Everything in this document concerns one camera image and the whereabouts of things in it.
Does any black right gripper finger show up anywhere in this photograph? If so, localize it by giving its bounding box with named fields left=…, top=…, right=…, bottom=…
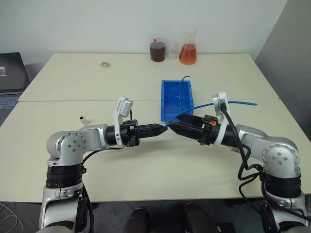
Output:
left=178, top=113, right=204, bottom=127
left=170, top=122, right=204, bottom=142

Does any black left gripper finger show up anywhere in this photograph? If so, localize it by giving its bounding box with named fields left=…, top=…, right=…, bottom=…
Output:
left=140, top=123, right=167, bottom=132
left=140, top=128, right=167, bottom=139

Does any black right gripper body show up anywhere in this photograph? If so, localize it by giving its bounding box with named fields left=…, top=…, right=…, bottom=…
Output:
left=199, top=115, right=221, bottom=146

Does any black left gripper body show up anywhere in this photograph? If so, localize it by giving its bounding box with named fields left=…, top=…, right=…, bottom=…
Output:
left=120, top=119, right=142, bottom=149

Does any long blue cable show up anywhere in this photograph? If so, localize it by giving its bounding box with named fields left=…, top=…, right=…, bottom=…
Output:
left=163, top=100, right=259, bottom=129

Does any blue plastic bin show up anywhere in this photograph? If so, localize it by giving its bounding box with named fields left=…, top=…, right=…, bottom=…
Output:
left=159, top=79, right=196, bottom=123

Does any glass flask of orange liquid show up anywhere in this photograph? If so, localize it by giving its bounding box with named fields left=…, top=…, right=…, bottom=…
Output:
left=178, top=26, right=198, bottom=65

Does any clear plastic beaker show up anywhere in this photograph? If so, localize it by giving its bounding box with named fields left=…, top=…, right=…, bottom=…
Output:
left=165, top=39, right=180, bottom=60

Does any bottle of dark red liquid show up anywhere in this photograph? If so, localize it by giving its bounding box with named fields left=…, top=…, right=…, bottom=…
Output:
left=149, top=38, right=167, bottom=63

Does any dark rounded shape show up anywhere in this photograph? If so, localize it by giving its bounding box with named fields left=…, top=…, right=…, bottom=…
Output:
left=183, top=202, right=215, bottom=233
left=129, top=207, right=151, bottom=233

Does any grey partition panel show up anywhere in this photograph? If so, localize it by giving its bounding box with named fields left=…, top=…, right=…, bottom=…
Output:
left=254, top=0, right=311, bottom=144

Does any dark grey laptop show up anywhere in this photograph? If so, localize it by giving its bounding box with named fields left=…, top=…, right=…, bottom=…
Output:
left=0, top=51, right=31, bottom=127

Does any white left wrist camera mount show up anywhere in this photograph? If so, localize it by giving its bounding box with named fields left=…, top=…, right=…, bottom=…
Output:
left=113, top=97, right=135, bottom=148

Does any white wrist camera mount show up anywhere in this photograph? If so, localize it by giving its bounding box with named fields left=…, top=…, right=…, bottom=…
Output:
left=211, top=91, right=231, bottom=147
left=113, top=97, right=135, bottom=148

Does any curved blue cable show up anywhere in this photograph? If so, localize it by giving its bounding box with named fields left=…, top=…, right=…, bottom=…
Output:
left=178, top=74, right=194, bottom=115

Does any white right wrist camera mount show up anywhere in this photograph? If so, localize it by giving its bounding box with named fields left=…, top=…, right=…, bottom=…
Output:
left=211, top=91, right=231, bottom=147

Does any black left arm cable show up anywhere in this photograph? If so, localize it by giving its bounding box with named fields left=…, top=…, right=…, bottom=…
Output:
left=77, top=109, right=135, bottom=233

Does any thin white cord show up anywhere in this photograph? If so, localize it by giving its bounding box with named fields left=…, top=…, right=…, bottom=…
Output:
left=0, top=200, right=19, bottom=233

